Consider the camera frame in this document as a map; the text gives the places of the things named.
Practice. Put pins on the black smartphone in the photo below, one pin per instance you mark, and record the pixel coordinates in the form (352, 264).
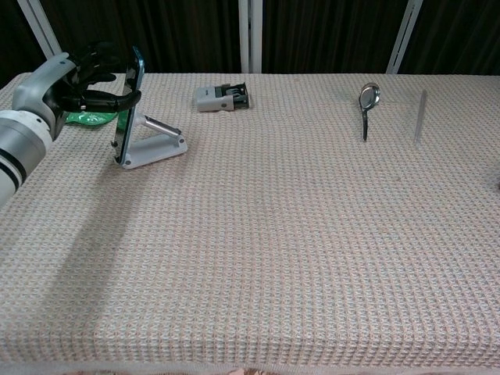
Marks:
(127, 133)

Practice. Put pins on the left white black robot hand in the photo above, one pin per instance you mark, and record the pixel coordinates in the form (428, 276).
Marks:
(39, 90)

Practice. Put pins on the beige waffle tablecloth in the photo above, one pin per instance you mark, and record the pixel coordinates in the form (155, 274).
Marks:
(273, 234)

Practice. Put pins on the green foil packet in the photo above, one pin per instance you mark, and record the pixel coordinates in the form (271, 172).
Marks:
(90, 118)

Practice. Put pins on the metal spoon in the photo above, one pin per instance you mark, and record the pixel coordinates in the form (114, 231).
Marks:
(370, 97)

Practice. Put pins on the gray screwdriver bit box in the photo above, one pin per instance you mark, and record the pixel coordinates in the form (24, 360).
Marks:
(213, 101)

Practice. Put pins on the white phone stand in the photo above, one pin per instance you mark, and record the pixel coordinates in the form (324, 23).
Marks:
(156, 150)

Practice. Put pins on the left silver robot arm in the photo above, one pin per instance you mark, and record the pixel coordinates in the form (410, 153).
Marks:
(15, 148)

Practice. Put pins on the white frame post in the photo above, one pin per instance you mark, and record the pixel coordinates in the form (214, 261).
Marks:
(404, 39)
(250, 35)
(41, 27)

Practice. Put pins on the black pleated curtain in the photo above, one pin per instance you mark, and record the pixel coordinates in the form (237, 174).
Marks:
(187, 31)

